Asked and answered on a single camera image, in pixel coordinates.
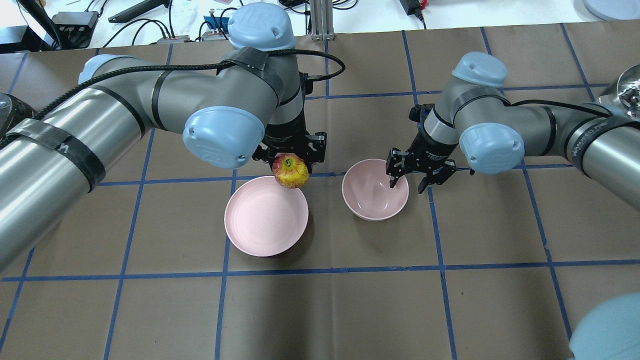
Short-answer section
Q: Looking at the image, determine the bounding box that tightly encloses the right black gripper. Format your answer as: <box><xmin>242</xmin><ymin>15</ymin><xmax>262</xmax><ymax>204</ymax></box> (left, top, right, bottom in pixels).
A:
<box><xmin>386</xmin><ymin>133</ymin><xmax>457</xmax><ymax>194</ymax></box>

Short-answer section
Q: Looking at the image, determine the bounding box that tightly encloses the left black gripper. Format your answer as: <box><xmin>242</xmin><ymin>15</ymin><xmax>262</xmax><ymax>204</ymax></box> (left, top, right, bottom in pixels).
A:
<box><xmin>251</xmin><ymin>117</ymin><xmax>328</xmax><ymax>174</ymax></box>

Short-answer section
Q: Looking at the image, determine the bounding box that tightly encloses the red yellow apple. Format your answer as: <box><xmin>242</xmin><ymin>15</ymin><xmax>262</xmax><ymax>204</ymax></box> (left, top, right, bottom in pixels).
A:
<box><xmin>271</xmin><ymin>153</ymin><xmax>310</xmax><ymax>189</ymax></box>

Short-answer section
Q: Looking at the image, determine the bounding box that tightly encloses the pink bowl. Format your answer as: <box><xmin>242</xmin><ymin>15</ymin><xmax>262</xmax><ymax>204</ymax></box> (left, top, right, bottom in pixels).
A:
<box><xmin>341</xmin><ymin>158</ymin><xmax>410</xmax><ymax>222</ymax></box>

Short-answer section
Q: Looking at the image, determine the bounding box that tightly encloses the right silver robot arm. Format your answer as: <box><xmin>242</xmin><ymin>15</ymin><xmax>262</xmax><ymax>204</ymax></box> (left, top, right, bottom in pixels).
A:
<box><xmin>385</xmin><ymin>52</ymin><xmax>640</xmax><ymax>208</ymax></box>

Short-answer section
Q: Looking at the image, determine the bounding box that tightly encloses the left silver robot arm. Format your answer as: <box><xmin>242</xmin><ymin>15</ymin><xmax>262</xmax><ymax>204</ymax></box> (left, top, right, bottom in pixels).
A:
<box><xmin>0</xmin><ymin>2</ymin><xmax>328</xmax><ymax>274</ymax></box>

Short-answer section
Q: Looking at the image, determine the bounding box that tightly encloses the pink plate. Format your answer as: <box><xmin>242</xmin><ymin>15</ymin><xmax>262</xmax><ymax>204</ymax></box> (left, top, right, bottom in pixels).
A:
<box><xmin>224</xmin><ymin>176</ymin><xmax>309</xmax><ymax>257</ymax></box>

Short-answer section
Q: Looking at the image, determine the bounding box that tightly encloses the blue plate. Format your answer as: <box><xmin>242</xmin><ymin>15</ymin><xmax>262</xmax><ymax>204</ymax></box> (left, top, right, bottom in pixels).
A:
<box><xmin>583</xmin><ymin>0</ymin><xmax>640</xmax><ymax>21</ymax></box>

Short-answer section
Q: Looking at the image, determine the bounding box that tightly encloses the black power adapter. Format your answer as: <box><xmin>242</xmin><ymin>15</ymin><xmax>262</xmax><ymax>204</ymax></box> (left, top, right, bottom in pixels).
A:
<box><xmin>399</xmin><ymin>0</ymin><xmax>428</xmax><ymax>18</ymax></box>

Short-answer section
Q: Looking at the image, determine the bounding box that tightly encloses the steel steamer pot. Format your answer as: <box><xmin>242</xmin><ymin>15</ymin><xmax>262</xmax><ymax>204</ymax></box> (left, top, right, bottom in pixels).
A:
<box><xmin>596</xmin><ymin>64</ymin><xmax>640</xmax><ymax>121</ymax></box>

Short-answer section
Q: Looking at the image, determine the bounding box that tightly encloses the aluminium frame post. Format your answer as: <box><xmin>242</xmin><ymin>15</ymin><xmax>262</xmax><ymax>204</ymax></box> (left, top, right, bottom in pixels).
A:
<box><xmin>309</xmin><ymin>0</ymin><xmax>335</xmax><ymax>42</ymax></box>

